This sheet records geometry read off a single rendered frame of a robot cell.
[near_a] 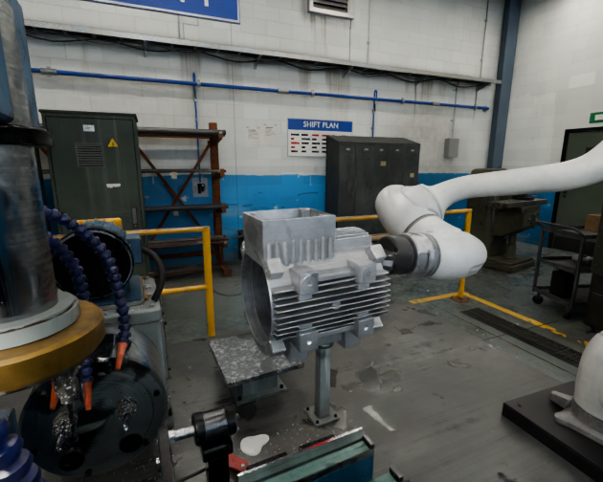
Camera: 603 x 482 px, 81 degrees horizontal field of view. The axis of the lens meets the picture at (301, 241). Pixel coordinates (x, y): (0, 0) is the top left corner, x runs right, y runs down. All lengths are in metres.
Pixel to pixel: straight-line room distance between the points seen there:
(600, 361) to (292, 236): 0.88
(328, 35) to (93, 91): 3.55
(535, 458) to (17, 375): 1.10
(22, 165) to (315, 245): 0.36
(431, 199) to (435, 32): 6.98
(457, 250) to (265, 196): 5.15
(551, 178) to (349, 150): 5.06
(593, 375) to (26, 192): 1.21
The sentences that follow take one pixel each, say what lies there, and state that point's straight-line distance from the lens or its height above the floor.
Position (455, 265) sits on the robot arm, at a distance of 0.74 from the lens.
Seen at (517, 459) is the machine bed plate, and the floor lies 0.80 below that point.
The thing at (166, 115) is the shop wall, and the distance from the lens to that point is 5.55.
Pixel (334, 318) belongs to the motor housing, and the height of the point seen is 1.29.
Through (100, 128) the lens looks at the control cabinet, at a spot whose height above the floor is 1.82.
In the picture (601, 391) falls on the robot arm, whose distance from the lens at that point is 1.19.
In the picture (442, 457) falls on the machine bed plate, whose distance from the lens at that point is 1.09.
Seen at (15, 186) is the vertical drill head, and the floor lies 1.50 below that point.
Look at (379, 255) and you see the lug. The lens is 0.58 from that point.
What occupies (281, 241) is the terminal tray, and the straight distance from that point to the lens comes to 0.51.
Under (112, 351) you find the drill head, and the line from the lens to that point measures 0.81.
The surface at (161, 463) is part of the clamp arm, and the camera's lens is 0.73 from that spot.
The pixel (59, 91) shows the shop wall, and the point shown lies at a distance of 5.66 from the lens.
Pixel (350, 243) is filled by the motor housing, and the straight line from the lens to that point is 0.58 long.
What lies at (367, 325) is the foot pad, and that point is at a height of 1.27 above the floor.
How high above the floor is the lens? 1.52
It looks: 12 degrees down
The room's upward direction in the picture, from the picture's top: straight up
